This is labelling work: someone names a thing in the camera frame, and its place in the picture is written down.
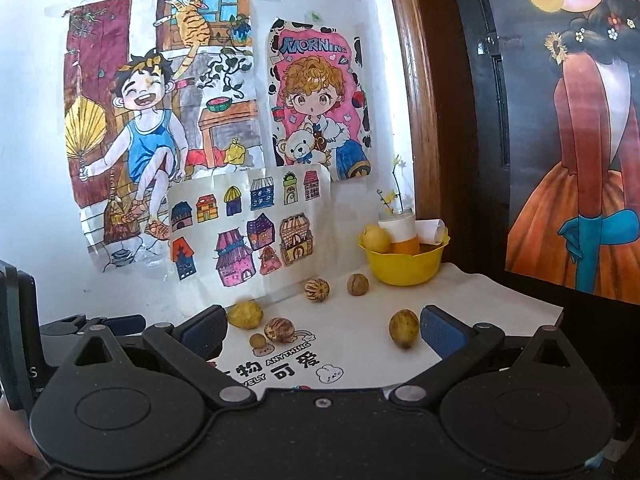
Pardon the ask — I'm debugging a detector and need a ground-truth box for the yellow pear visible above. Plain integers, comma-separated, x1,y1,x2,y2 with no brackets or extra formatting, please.
362,225,392,253

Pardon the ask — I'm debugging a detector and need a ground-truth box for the yellow-brown oval fruit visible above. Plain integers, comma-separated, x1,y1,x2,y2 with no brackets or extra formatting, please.
389,309,421,350

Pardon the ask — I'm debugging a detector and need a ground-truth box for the yellow-green oval fruit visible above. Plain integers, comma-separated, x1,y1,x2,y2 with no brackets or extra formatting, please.
226,300,264,330

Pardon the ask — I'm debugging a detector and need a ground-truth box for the drawing of coloured houses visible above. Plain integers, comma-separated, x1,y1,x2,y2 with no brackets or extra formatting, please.
166,162,333,311

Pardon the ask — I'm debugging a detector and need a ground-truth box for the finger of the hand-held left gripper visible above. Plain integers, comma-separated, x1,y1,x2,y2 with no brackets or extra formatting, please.
39,314,146,356

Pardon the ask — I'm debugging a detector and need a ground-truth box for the wall poster orange dress figure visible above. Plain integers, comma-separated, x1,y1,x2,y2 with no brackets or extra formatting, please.
505,0,640,306

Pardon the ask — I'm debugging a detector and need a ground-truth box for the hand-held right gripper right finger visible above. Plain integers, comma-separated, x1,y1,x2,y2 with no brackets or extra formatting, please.
389,305,576,403

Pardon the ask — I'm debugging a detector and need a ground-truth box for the white paper roll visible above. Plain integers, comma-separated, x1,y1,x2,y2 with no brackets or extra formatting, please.
415,217,450,247

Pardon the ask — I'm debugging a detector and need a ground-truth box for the yellow striped pepino melon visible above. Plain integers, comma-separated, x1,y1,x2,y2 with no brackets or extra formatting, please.
305,278,330,304

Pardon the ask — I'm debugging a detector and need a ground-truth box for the black door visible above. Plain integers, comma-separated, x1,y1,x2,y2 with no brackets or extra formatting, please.
440,0,531,271

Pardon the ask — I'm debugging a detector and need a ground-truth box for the person's left hand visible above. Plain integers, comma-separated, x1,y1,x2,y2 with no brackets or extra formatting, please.
0,402,45,461

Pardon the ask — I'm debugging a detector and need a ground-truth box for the purple striped pepino melon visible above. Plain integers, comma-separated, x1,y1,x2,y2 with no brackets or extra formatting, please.
264,317,296,342

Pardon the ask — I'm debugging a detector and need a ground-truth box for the drawing of girl with teddy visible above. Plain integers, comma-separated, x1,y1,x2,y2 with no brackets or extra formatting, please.
265,17,375,182

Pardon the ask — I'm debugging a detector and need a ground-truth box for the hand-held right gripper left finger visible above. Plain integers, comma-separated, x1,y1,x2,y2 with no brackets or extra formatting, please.
57,305,257,403

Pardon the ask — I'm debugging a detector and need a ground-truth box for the wooden door frame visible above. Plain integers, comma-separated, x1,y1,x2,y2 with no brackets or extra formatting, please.
382,0,446,233

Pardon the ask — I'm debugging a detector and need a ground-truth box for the white and orange glass jar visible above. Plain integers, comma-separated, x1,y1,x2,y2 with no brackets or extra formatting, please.
378,208,421,255

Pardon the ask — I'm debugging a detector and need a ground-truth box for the yellow plastic bowl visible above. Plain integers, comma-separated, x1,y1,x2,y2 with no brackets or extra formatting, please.
358,232,450,287

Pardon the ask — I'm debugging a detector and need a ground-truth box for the drawing of boy with fan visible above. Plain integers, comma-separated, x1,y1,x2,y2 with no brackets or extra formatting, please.
44,0,266,273

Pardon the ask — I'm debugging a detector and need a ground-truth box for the yellow flower twig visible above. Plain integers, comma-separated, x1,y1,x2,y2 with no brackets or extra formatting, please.
376,155,407,216

